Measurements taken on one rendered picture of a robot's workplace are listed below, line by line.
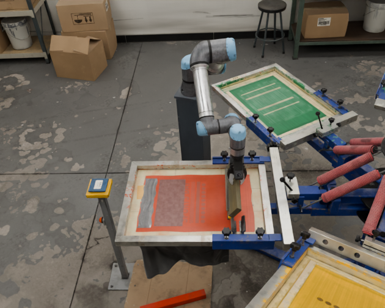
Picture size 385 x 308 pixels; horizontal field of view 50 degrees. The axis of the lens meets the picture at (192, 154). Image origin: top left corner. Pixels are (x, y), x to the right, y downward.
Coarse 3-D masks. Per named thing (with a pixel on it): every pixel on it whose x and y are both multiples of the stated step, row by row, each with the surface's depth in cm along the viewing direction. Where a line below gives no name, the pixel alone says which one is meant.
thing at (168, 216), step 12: (156, 204) 226; (168, 204) 226; (180, 204) 225; (216, 204) 224; (156, 216) 220; (168, 216) 219; (180, 216) 219; (216, 216) 218; (240, 216) 217; (252, 216) 216; (144, 228) 215; (156, 228) 214; (168, 228) 214; (180, 228) 213; (192, 228) 213; (204, 228) 213; (216, 228) 212; (252, 228) 211
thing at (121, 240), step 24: (144, 168) 247; (168, 168) 246; (192, 168) 245; (216, 168) 244; (264, 168) 238; (264, 192) 224; (120, 216) 217; (264, 216) 212; (120, 240) 205; (144, 240) 205; (168, 240) 204; (192, 240) 203
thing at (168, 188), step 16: (160, 176) 242; (176, 176) 242; (192, 176) 241; (208, 176) 240; (224, 176) 240; (160, 192) 233; (176, 192) 232; (208, 192) 231; (224, 192) 230; (240, 192) 229
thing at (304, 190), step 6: (300, 186) 219; (306, 186) 219; (312, 186) 218; (300, 192) 216; (306, 192) 215; (312, 192) 215; (318, 192) 215; (306, 198) 217; (312, 198) 217; (318, 198) 217
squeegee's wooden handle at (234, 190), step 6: (228, 180) 224; (234, 180) 217; (234, 186) 214; (234, 192) 212; (234, 198) 209; (240, 198) 209; (234, 204) 206; (240, 204) 205; (234, 210) 204; (240, 210) 203; (234, 216) 207
